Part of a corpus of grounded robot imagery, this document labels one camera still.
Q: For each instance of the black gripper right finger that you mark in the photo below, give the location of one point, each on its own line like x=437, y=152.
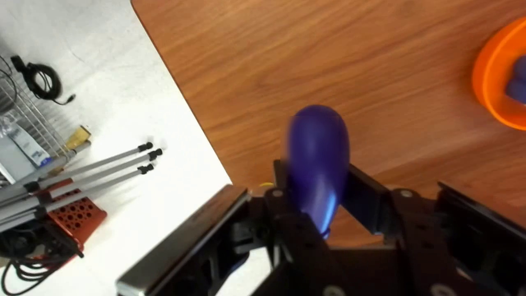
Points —
x=370, y=203

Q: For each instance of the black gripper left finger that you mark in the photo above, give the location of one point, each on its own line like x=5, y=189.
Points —
x=281, y=179

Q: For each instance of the purple toy eggplant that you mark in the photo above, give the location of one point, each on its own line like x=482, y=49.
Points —
x=319, y=156

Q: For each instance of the blue toy in pan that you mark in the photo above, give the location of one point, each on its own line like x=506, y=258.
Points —
x=516, y=83

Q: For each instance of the red perforated plate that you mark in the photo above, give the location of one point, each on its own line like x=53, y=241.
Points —
x=71, y=226

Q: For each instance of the tripod legs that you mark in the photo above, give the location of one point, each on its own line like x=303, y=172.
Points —
x=40, y=198

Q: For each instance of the white wire rack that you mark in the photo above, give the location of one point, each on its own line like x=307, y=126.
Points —
x=30, y=128

